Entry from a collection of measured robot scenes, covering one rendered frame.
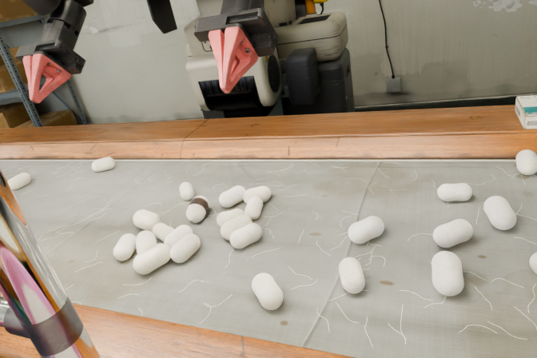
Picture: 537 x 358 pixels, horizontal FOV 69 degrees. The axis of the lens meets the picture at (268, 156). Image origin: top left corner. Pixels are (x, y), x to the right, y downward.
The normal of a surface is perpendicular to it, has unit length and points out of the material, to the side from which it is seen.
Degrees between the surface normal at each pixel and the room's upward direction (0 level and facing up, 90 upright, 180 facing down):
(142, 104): 89
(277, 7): 92
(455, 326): 0
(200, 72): 98
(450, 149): 45
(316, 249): 0
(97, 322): 0
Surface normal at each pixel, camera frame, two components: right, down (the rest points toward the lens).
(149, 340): -0.18, -0.89
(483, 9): -0.28, 0.46
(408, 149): -0.36, -0.30
